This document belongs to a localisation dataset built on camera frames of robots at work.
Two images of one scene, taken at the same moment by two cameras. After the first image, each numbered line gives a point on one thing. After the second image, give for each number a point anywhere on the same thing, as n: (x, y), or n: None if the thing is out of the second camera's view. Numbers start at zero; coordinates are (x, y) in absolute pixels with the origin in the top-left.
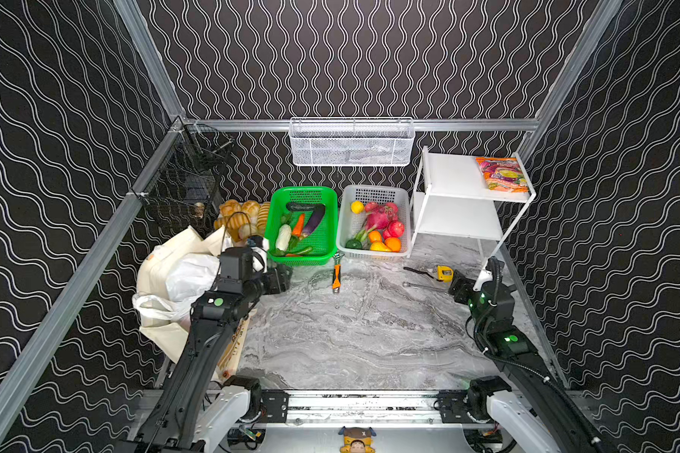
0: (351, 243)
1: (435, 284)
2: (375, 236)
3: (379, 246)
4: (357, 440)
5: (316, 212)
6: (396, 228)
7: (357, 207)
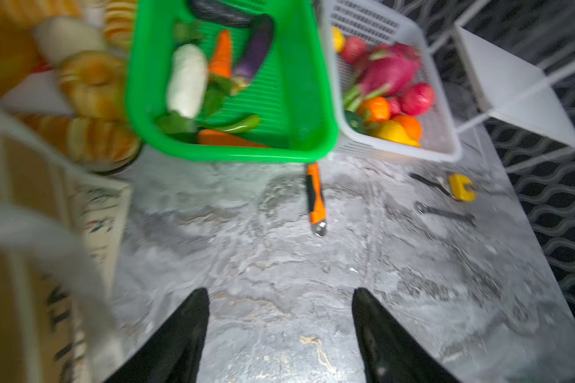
0: (355, 121)
1: (422, 208)
2: (378, 108)
3: (390, 130)
4: None
5: (253, 57)
6: (417, 99)
7: (338, 38)
